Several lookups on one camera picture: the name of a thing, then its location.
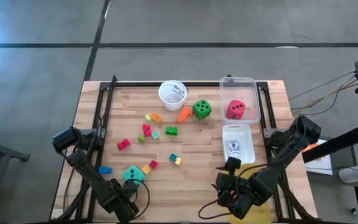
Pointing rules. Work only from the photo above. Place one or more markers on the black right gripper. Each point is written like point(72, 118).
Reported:
point(242, 202)

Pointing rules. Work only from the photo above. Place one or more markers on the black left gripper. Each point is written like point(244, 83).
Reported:
point(118, 202)

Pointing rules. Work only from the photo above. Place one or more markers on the teal foam die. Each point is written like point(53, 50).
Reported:
point(127, 175)

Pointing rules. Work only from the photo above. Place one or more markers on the blue round-stud block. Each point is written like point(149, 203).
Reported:
point(104, 170)

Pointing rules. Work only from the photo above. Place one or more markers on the pink stepped brick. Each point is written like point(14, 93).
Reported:
point(123, 144)

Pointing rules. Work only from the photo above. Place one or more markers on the yellow small cube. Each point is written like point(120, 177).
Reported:
point(178, 161)

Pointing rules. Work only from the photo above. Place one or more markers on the teal small cube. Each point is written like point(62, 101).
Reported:
point(173, 157)

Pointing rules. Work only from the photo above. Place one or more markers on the magenta stepped block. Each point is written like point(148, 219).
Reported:
point(147, 130)

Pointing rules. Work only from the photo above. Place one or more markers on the pink foam die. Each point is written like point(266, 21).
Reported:
point(232, 115)

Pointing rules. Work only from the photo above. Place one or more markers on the green foam die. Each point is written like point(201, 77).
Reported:
point(201, 109)

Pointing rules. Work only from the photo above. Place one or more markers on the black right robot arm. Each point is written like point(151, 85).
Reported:
point(283, 161)

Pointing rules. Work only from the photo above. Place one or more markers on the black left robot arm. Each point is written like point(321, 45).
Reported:
point(89, 174)

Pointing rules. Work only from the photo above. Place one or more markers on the yellow square block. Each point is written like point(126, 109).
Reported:
point(146, 169)

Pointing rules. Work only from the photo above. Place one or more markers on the sealed card pack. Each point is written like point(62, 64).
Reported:
point(233, 147)

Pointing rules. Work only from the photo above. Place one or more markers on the red small block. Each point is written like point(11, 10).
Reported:
point(153, 164)

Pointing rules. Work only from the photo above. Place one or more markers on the white plastic bin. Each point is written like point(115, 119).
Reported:
point(235, 133)

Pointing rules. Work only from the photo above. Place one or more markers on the lime small block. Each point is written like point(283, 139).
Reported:
point(141, 138)

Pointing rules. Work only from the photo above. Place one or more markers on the yellow translucent bin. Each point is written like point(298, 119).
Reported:
point(261, 214)

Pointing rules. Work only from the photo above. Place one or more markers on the white teal small block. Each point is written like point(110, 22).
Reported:
point(155, 134)

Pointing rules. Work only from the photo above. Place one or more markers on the green toy brick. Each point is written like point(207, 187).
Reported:
point(171, 131)

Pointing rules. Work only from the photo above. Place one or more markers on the pale green small block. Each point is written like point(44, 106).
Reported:
point(148, 117)

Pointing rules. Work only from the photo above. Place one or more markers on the orange carrot toy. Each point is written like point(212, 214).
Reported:
point(183, 115)

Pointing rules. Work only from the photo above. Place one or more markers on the orange printed object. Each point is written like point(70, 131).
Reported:
point(311, 148)

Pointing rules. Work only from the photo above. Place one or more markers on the clear plastic bin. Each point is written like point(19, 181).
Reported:
point(239, 87)

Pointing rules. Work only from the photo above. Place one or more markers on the white round plastic cup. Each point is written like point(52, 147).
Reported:
point(172, 99)

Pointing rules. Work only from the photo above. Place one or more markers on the white paper sheet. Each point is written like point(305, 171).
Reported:
point(322, 165)

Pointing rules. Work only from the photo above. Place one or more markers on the black diagonal beam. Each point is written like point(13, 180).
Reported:
point(337, 143)

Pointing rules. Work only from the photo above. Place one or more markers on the grey stand foot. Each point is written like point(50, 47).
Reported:
point(8, 151)

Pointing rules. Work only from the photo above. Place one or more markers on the caster wheel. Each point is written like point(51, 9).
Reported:
point(356, 212)

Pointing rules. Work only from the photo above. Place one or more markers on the black table frame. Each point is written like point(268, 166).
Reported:
point(141, 84)

